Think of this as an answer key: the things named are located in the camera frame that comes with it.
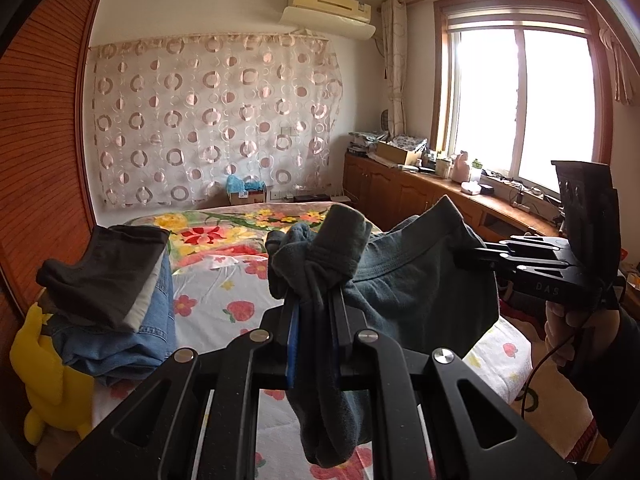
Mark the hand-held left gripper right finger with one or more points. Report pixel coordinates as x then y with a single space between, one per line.
347 340

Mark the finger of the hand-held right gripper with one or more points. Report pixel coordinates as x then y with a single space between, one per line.
525 247
525 266

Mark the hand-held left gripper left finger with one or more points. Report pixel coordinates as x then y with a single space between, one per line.
294 345

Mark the dark grey t-shirt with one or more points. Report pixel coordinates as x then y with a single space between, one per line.
400 270

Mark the person's right forearm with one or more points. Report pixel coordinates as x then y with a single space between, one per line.
610 385

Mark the person's right hand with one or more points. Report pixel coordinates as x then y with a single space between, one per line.
557 330

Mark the white power strip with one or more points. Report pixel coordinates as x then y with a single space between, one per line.
521 205

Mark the white tissue pack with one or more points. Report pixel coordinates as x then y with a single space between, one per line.
471 188

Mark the white floral bedsheet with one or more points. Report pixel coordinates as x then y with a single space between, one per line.
220 305

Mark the wooden low cabinet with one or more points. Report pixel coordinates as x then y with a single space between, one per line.
400 195

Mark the pink floral blanket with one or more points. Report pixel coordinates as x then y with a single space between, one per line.
210 235

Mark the black flat box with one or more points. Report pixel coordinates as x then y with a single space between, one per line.
312 198

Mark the wooden framed window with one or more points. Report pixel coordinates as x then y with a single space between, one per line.
500 100

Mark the small cardboard box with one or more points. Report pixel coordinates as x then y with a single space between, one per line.
252 199

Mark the patterned window curtain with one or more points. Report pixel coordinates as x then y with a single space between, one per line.
625 70
397 60

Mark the folded light grey garment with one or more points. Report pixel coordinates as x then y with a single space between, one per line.
145 300

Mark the folded blue jeans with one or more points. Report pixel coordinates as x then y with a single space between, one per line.
135 350

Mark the open cardboard box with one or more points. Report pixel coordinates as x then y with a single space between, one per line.
395 152

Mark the blue plastic bag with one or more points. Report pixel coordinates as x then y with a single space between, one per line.
240 185

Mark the red cloth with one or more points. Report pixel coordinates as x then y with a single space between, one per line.
589 440

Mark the clutter on sideboard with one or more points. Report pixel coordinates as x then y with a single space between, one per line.
365 140

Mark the folded dark grey garment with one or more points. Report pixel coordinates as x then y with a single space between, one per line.
100 275

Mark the yellow plush toy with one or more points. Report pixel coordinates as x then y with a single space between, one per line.
45 375

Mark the circle-patterned sheer curtain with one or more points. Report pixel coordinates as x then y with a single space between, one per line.
200 110

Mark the white air conditioner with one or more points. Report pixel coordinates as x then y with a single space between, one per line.
325 2

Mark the wooden slatted wardrobe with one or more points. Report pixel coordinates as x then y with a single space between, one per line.
45 135

